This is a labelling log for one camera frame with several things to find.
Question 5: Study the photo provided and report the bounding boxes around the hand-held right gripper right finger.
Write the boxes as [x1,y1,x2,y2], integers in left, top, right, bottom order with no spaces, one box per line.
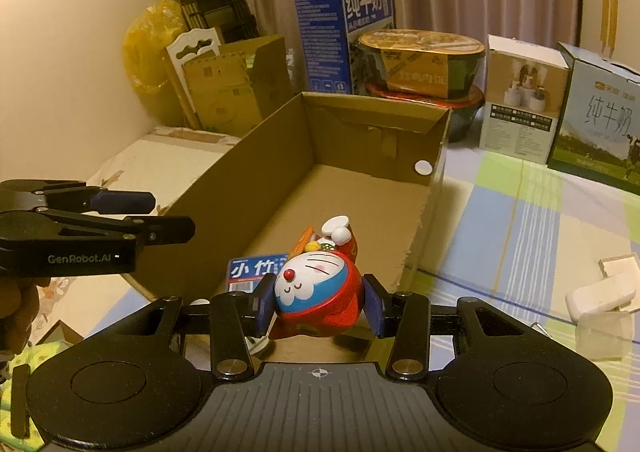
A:
[364,274,521,381]

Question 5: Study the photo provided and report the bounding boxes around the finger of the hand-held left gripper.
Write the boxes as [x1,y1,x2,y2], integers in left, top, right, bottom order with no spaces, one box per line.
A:
[0,179,156,216]
[0,209,196,247]

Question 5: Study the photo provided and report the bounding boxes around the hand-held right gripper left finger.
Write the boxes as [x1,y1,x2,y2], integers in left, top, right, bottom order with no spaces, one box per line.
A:
[120,276,277,381]

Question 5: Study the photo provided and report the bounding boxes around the blue tissue pack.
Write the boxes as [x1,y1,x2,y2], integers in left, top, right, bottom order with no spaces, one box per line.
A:
[227,252,292,293]

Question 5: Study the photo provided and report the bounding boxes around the red blue cartoon cat toy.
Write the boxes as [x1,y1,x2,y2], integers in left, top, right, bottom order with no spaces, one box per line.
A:
[269,215,367,340]

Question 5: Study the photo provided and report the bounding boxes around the white oblong plastic case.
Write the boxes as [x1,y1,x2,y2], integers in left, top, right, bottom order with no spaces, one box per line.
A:
[564,272,640,323]

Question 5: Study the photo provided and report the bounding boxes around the white square plastic cover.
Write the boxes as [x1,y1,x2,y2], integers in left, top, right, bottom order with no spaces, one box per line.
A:
[598,254,640,283]

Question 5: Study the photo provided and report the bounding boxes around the person's left hand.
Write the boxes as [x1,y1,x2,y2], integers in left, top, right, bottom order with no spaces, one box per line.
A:
[0,277,42,359]

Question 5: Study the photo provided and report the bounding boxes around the flat taped beige carton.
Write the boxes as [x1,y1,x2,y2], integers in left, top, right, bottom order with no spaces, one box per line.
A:
[87,126,242,199]

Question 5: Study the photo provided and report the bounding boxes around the cartoon print sheet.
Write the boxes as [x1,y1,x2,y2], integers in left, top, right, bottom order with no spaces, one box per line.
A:
[29,276,152,349]

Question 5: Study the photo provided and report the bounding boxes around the green tissue packs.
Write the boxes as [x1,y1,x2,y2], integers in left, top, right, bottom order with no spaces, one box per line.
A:
[0,339,67,434]

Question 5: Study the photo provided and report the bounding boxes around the yellow plastic bag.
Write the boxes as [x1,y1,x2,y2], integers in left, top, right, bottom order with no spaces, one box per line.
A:
[122,0,189,123]

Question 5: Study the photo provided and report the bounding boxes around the small brown cardboard box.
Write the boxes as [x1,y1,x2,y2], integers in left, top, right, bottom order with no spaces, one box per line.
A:
[182,34,292,133]

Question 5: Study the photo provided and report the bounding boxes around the plaid cloth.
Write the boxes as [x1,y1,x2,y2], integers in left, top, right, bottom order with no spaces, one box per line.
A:
[399,146,640,409]

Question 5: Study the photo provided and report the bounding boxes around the white carved wooden board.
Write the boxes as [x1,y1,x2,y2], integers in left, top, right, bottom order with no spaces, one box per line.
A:
[164,26,224,131]

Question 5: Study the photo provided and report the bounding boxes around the red black instant noodle bowl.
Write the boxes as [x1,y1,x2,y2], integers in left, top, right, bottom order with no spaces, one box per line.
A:
[364,78,486,143]

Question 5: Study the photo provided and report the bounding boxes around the green gold instant noodle bowl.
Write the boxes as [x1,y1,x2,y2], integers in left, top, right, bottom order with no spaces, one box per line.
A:
[355,28,487,101]

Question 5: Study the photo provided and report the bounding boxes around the white product box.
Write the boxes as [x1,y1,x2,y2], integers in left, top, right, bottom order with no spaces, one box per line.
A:
[478,34,572,165]

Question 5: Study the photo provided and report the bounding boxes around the blue milk carton box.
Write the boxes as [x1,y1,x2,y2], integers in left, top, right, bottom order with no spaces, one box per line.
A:
[292,0,397,96]

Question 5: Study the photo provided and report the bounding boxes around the cow print milk carton box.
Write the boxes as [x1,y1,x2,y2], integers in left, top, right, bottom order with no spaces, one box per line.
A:
[547,41,640,196]

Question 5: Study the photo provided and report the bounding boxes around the orange hanging strips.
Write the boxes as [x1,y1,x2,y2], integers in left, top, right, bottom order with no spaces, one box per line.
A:
[601,0,619,58]

